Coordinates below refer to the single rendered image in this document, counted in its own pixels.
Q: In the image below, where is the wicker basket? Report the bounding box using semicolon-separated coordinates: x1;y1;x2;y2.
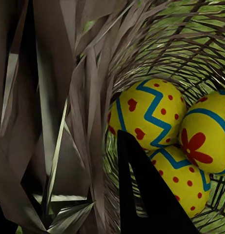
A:
0;0;225;234

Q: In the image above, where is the easter egg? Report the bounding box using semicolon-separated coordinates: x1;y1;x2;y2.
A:
178;90;225;176
147;140;212;219
107;78;188;152

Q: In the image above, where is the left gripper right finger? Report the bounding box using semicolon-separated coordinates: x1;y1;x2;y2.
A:
117;130;200;234

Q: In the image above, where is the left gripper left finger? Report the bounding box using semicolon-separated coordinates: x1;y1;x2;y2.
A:
0;206;18;234

